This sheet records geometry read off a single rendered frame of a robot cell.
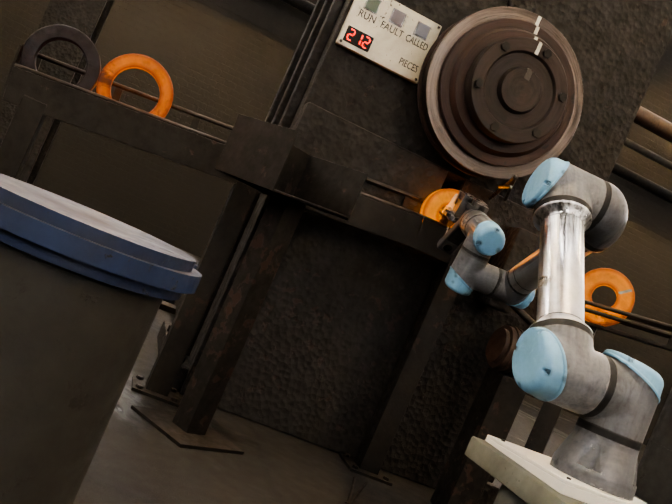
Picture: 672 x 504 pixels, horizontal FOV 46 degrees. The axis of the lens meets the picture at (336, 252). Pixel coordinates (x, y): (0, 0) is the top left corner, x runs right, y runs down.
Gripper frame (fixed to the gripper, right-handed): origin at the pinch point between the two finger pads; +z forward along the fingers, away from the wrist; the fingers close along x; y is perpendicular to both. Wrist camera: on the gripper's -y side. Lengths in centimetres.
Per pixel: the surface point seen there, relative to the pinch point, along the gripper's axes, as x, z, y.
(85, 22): 143, 251, -26
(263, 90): 12, 612, -52
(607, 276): -42.3, -17.7, 4.4
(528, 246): -23.8, -5.1, 0.9
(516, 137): -4.1, -6.5, 26.0
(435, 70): 21.5, 3.7, 31.9
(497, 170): -6.4, -0.5, 15.7
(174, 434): 51, -54, -64
